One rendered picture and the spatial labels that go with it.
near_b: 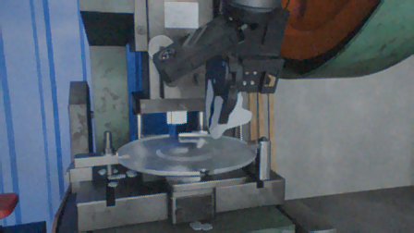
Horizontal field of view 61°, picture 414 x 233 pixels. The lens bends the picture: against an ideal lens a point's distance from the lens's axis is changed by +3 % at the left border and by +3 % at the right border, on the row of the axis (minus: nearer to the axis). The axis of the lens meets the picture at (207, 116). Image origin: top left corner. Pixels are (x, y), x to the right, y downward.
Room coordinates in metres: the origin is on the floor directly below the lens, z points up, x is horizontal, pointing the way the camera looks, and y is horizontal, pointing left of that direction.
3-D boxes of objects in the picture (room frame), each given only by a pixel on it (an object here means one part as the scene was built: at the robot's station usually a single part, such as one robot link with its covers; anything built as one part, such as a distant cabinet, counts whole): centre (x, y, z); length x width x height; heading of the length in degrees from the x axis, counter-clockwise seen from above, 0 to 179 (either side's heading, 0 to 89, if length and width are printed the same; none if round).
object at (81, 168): (0.77, 0.24, 0.76); 0.17 x 0.06 x 0.10; 107
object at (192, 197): (0.65, 0.03, 0.72); 0.25 x 0.14 x 0.14; 17
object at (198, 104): (0.82, 0.08, 0.86); 0.20 x 0.16 x 0.05; 107
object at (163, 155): (0.69, 0.04, 0.78); 0.29 x 0.29 x 0.01
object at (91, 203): (0.82, 0.08, 0.67); 0.45 x 0.30 x 0.06; 107
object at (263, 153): (0.75, -0.13, 0.75); 0.03 x 0.03 x 0.10; 17
